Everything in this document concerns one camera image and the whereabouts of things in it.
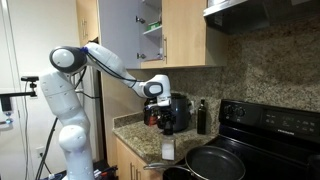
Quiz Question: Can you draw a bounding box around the stainless steel refrigerator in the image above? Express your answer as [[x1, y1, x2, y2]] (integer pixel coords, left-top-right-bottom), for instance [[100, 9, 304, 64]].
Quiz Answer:
[[79, 66, 104, 161]]

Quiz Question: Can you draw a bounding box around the white wall outlet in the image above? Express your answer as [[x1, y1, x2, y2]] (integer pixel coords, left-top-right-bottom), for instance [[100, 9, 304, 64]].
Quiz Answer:
[[35, 145, 46, 158]]

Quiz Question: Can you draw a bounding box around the black electric stove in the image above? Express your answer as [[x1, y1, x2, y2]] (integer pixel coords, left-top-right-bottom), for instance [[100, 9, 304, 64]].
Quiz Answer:
[[199, 98, 320, 180]]

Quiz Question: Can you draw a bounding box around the black and red appliance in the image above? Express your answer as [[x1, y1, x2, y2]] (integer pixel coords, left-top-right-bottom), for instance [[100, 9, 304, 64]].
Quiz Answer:
[[143, 106, 160, 127]]

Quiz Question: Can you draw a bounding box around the dark shallow pan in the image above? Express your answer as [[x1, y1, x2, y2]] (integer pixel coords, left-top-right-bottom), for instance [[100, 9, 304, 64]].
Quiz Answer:
[[162, 166, 198, 180]]

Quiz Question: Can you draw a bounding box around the steel range hood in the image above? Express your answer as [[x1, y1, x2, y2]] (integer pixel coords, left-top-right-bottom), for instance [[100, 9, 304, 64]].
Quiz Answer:
[[203, 0, 320, 35]]

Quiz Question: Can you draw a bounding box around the wooden lower cabinet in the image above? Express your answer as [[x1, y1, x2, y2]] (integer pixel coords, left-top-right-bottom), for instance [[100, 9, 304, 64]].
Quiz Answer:
[[114, 136, 164, 180]]

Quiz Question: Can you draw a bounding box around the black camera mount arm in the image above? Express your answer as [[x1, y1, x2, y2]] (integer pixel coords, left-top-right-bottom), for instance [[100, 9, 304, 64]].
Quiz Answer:
[[0, 81, 38, 113]]

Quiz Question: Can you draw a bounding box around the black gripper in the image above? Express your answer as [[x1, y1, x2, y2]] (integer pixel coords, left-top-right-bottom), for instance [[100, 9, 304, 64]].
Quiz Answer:
[[158, 106, 177, 136]]

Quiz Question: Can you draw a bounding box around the small white-capped jar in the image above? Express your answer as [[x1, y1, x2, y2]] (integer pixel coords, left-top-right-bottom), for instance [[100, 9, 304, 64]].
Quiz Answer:
[[161, 127, 177, 161]]

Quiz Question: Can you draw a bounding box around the black tripod pole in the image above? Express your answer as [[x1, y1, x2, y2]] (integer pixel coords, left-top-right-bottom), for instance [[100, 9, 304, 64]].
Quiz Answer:
[[34, 117, 59, 180]]

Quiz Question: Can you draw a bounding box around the black frying pan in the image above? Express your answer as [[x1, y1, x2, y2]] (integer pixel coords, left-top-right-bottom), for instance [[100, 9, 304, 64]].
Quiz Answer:
[[143, 145, 247, 180]]

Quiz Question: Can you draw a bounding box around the open cabinet door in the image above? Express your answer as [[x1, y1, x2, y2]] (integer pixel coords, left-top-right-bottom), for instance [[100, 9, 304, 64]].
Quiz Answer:
[[97, 0, 142, 70]]

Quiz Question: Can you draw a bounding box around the dark glass bottle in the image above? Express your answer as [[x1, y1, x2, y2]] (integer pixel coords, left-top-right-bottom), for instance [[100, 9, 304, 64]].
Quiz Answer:
[[196, 98, 208, 136]]

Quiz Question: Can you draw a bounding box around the black coffee maker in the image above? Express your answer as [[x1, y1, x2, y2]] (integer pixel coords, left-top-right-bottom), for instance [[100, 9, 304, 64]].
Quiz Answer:
[[170, 93, 193, 133]]

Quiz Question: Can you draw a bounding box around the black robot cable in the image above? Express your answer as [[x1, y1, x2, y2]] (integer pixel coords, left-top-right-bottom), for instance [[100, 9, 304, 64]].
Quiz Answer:
[[73, 49, 148, 100]]

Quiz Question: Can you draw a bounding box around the tall wooden cabinet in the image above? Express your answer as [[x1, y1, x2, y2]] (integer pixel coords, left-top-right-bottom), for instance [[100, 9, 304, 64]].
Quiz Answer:
[[75, 0, 100, 45]]

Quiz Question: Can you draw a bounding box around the green box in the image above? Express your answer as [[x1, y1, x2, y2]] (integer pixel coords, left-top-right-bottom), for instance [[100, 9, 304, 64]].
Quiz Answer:
[[147, 20, 163, 31]]

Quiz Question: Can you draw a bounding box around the wooden upper cabinet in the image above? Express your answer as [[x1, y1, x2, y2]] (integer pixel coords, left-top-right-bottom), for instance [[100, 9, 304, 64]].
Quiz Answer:
[[138, 0, 229, 70]]

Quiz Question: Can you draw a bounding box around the small black camera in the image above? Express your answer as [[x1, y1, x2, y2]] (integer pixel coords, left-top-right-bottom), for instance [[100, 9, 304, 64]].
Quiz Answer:
[[20, 75, 40, 83]]

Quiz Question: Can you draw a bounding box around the black stove knob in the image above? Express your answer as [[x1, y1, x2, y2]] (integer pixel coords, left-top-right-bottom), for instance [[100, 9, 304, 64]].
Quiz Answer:
[[223, 105, 235, 118], [234, 106, 247, 119]]

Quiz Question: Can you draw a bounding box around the black red tools pile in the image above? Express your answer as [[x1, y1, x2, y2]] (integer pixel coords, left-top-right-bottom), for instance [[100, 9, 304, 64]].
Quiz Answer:
[[92, 159, 118, 180]]

